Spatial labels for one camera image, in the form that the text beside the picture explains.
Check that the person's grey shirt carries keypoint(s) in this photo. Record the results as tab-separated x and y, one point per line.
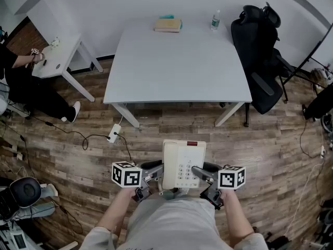
174	225

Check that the light blue jeans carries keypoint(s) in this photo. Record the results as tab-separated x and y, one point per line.
44	191

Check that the teal notebook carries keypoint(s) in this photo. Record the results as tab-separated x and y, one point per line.
166	16

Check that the clear plastic water bottle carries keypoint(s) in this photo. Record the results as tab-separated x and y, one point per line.
215	22

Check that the small white screen device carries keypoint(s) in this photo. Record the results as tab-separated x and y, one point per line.
17	240

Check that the black office chair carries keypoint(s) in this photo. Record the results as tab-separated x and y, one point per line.
255	48

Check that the small white side table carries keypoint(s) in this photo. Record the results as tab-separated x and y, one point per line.
62	56

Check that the grey work table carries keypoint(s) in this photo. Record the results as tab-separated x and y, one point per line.
177	69

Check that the small white figurine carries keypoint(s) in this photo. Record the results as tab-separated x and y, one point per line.
55	43

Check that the black round padded seat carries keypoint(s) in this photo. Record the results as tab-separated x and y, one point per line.
26	191

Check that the person's legs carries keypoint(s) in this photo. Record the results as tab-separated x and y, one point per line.
177	193

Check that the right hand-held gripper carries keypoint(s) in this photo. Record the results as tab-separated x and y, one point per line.
231	178

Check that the person's right forearm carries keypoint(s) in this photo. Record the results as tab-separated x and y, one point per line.
238	215

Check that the tan book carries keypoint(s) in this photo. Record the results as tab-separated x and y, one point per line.
167	25

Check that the person's left forearm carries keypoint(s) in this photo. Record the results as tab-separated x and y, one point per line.
114	212

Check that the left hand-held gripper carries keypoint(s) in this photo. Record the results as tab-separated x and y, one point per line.
126	174

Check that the white power strip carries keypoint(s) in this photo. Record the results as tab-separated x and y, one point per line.
114	133

